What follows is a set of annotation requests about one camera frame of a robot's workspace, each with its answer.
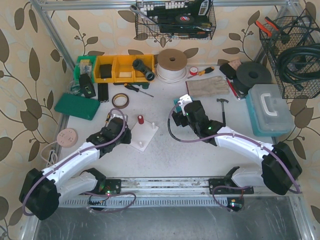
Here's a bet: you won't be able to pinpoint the large red spring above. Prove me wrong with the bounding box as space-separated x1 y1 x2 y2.
137 115 145 125

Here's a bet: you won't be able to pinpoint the brown tape roll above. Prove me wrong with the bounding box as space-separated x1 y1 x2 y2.
111 93 130 110

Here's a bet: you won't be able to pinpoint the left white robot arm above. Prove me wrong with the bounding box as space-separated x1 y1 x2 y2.
19 108 132 220

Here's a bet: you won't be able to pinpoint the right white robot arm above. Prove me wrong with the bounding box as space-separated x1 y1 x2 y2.
167 100 303 195

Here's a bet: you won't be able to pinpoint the blue plastic tray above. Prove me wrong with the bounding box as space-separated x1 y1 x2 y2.
173 98 180 105

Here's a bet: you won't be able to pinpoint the small claw hammer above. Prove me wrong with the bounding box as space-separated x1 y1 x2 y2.
216 98 229 126

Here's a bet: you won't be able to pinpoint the beige work glove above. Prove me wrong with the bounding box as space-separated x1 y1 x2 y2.
186 76 230 97

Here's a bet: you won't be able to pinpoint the red white tape roll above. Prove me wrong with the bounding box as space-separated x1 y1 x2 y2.
189 66 198 76

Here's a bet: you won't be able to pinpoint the green plastic case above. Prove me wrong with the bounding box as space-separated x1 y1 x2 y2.
54 93 100 121

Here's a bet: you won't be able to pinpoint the black ribbed bar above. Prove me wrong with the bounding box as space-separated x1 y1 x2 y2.
97 83 109 103

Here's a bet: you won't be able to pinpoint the round sanding disc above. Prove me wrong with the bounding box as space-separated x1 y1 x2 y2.
56 128 78 148

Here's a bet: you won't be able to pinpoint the black battery charger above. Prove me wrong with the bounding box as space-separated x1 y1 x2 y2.
78 73 96 98

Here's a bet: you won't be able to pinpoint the black sanding block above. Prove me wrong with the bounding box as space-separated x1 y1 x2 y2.
219 59 242 80

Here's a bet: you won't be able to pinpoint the black pipe fitting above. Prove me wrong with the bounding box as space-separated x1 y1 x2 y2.
132 58 155 82

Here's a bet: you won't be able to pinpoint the black block in bin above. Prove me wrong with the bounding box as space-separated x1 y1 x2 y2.
99 64 112 79

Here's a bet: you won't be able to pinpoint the yellow parts bin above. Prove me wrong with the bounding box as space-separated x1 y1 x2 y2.
93 54 155 84

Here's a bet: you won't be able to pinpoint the black rubber disc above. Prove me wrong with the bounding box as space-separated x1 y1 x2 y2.
233 61 272 94

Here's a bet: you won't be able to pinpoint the green parts bin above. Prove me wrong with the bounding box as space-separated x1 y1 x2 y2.
73 56 97 82

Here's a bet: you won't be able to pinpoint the translucent teal storage box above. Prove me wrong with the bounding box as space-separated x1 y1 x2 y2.
245 84 295 137

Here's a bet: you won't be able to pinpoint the white peg base plate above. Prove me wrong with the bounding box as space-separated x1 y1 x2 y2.
129 121 159 152

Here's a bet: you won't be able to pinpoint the white cable spool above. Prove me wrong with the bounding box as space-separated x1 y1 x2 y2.
156 48 188 84

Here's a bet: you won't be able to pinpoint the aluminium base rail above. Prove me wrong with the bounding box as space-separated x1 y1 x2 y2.
32 176 276 208

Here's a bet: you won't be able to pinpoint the red handled tool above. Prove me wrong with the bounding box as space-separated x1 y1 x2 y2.
225 77 246 100

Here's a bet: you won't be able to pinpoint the top wire basket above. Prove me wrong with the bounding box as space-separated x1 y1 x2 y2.
129 0 216 42

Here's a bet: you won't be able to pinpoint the wire basket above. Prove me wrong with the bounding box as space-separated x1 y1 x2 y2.
129 0 216 42
259 15 320 99

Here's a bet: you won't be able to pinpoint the orange handled pliers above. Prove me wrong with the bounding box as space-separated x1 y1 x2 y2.
254 16 280 38

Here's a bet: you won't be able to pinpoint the coiled black hose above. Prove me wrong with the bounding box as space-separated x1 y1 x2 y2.
276 14 320 86

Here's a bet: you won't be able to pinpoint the right wire basket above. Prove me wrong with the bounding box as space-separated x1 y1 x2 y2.
259 15 320 99

